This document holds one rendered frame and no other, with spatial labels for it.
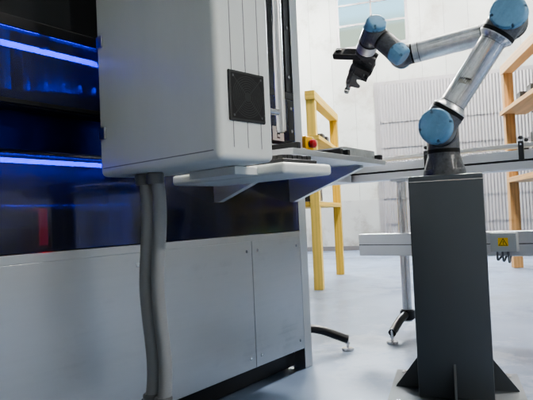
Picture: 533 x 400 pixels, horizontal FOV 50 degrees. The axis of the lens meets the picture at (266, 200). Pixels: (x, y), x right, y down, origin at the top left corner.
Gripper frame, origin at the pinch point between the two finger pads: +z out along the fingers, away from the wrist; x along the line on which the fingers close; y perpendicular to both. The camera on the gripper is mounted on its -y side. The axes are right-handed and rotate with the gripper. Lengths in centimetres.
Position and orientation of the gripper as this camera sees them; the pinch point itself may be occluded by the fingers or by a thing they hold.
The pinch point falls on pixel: (347, 82)
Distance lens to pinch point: 240.5
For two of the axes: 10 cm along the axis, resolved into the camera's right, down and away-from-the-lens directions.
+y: 8.8, 4.6, -1.4
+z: -1.1, 4.9, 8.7
